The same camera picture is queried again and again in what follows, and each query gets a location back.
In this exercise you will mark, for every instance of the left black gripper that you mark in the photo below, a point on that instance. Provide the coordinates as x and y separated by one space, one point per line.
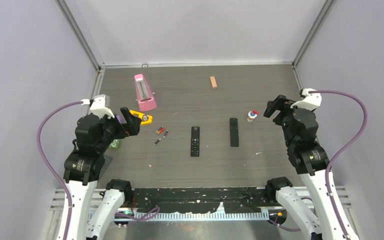
132 125

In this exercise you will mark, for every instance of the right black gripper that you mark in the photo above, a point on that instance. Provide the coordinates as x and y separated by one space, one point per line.
280 103

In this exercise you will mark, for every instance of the black remote control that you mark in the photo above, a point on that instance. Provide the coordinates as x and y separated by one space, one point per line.
195 141

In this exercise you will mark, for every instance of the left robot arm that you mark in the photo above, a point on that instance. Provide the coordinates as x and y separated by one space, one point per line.
82 170

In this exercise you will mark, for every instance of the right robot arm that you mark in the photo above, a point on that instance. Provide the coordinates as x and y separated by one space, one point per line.
298 122

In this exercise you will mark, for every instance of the yellow triangular holder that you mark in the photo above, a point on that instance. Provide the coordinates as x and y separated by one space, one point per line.
145 118

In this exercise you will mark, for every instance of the purple toy block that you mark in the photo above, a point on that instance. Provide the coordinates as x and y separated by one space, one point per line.
120 119

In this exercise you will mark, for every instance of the green toy block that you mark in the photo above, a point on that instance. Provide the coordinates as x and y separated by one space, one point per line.
115 144

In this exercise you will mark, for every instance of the pink metronome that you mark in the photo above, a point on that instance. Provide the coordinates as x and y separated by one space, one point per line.
144 95

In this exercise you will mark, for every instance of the small red white blue toy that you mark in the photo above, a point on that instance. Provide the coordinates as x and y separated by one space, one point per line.
252 115

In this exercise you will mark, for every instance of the wooden block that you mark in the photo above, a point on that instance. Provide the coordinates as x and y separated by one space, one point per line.
213 82

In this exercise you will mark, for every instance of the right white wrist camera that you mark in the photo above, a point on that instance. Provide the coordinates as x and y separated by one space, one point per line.
309 101

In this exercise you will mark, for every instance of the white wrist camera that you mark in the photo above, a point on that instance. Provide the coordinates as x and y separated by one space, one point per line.
309 101
99 106

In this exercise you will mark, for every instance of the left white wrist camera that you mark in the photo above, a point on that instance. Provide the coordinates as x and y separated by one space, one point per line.
99 106

